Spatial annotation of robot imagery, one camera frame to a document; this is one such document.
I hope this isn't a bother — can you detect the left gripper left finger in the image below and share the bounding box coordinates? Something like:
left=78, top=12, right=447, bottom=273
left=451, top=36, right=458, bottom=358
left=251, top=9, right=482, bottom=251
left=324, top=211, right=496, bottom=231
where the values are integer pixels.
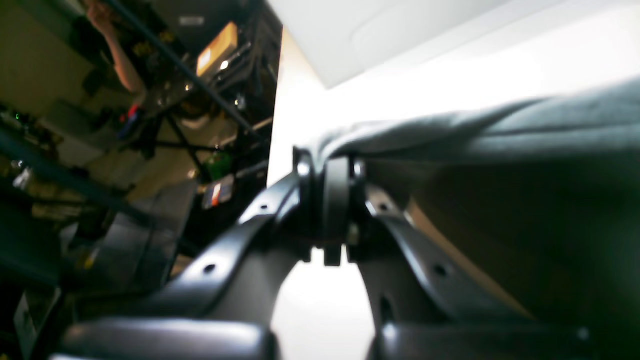
left=50, top=148, right=317, bottom=360

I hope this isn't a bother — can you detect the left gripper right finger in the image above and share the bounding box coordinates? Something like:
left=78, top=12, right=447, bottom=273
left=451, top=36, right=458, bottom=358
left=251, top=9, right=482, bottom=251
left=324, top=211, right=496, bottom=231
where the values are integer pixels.
left=347, top=159, right=591, bottom=360

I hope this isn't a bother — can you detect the dark grey t-shirt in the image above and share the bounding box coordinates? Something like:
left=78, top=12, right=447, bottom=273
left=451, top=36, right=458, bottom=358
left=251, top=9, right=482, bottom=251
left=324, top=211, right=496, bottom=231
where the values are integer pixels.
left=305, top=77, right=640, bottom=321

